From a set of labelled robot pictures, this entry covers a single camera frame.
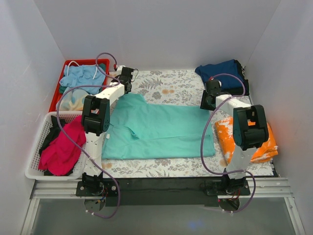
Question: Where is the pastel patterned garment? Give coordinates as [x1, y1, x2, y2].
[55, 89, 89, 111]

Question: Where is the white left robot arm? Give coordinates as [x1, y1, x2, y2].
[82, 66, 135, 196]

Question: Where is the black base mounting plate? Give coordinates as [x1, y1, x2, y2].
[76, 176, 252, 207]

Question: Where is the red plastic basket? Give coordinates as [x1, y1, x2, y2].
[49, 59, 110, 112]

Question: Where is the orange white tie-dye t-shirt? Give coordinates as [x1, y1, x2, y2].
[215, 117, 278, 163]

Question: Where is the teal t-shirt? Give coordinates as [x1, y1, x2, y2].
[102, 94, 215, 160]

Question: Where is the magenta garment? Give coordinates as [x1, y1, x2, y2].
[38, 116, 86, 176]

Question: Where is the aluminium rail frame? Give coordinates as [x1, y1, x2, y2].
[21, 177, 305, 235]

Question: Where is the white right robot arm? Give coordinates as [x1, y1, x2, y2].
[200, 79, 269, 195]

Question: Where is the folded blue t-shirt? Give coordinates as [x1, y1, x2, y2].
[195, 59, 244, 90]

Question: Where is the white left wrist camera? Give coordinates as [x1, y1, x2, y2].
[113, 64, 125, 73]

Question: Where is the black garment in basket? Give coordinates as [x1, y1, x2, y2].
[39, 116, 61, 155]

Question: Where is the white plastic basket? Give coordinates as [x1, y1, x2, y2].
[25, 112, 86, 181]

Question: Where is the light blue garment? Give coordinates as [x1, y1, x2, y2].
[59, 65, 106, 88]

